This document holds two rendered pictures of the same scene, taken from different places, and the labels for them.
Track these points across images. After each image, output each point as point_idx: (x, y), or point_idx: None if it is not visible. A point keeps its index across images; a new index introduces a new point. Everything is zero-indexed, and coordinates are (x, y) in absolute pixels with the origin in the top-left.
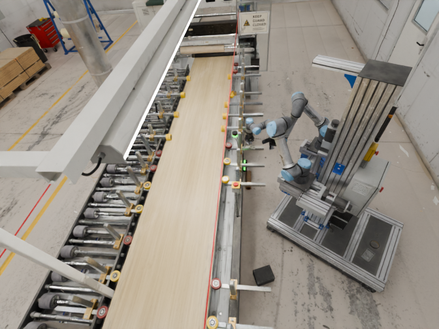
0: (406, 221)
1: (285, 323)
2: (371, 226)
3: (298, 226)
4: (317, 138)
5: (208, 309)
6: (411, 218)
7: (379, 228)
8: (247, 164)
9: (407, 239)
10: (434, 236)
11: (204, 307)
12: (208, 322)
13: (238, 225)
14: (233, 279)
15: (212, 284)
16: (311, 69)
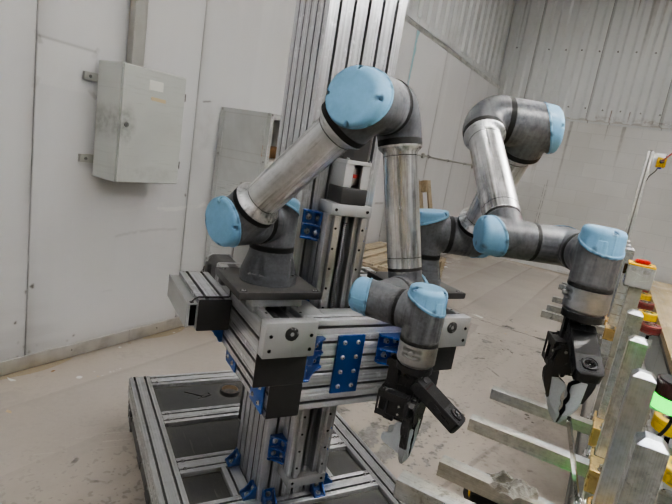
0: (71, 418)
1: (466, 447)
2: (189, 406)
3: (359, 479)
4: (244, 289)
5: (652, 369)
6: (50, 415)
7: (181, 397)
8: (557, 450)
9: (125, 405)
10: (77, 387)
11: (667, 322)
12: (654, 313)
13: (592, 408)
14: (612, 329)
15: (657, 325)
16: None
